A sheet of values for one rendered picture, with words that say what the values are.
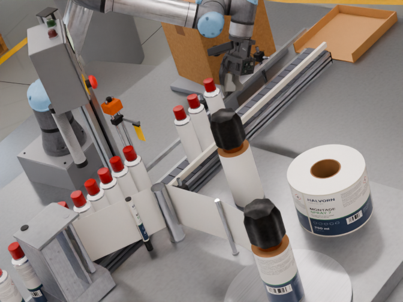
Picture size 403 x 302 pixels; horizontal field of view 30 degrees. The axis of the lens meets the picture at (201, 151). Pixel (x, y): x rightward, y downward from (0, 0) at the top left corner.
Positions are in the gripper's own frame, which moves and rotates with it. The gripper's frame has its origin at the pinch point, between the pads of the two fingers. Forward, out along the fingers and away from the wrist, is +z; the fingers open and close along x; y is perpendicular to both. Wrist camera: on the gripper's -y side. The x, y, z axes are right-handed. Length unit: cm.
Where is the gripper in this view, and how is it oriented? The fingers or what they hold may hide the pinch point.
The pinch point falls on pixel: (225, 94)
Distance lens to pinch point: 247.9
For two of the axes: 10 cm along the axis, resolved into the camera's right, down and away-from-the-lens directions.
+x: 6.6, -1.6, 7.3
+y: 7.3, 3.3, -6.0
